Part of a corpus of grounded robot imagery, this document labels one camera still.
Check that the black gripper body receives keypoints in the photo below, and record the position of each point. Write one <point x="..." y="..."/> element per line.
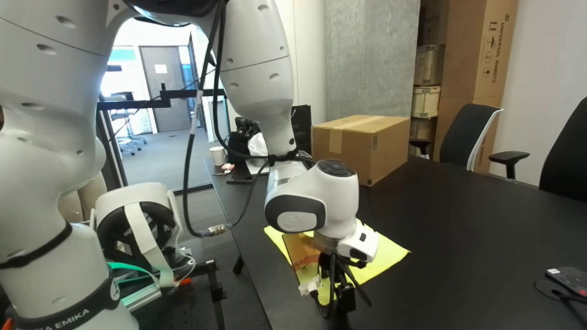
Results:
<point x="338" y="269"/>

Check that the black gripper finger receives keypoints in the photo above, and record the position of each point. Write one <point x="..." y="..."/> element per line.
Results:
<point x="329" y="302"/>
<point x="347" y="302"/>

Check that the yellow cloth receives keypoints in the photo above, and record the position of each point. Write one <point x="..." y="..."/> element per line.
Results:
<point x="391" y="254"/>

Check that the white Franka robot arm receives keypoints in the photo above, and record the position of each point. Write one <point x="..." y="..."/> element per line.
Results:
<point x="43" y="153"/>

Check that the tan wrist attachment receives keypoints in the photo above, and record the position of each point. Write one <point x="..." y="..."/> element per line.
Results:
<point x="303" y="251"/>

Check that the white plastic bag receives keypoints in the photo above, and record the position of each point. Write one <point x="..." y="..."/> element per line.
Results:
<point x="259" y="146"/>

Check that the small pink object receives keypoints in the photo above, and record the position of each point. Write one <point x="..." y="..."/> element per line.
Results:
<point x="228" y="168"/>

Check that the black device stand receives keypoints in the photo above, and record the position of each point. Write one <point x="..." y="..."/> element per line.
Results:
<point x="241" y="153"/>

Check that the white paper cup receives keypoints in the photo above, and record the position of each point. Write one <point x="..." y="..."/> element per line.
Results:
<point x="217" y="157"/>

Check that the small white stacked box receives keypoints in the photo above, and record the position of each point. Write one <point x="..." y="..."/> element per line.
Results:
<point x="426" y="102"/>

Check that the white VR headset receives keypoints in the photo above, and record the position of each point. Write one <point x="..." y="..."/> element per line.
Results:
<point x="138" y="196"/>

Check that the grey door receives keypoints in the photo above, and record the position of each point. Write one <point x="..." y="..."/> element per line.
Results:
<point x="175" y="120"/>

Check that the small brown stacked box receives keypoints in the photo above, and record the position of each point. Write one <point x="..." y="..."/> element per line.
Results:
<point x="430" y="65"/>

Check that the tall brown cardboard box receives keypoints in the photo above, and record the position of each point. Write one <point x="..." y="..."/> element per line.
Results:
<point x="483" y="56"/>

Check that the black horizontal stand bar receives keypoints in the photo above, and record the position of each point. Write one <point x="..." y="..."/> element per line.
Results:
<point x="140" y="102"/>

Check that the person in black top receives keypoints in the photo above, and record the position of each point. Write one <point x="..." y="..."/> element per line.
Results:
<point x="85" y="196"/>

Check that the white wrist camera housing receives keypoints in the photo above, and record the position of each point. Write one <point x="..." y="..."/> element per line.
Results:
<point x="358" y="241"/>

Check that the white teal rail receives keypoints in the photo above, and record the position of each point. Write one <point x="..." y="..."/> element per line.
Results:
<point x="144" y="296"/>

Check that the black office chair white frame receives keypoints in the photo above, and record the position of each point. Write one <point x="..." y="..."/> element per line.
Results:
<point x="468" y="135"/>

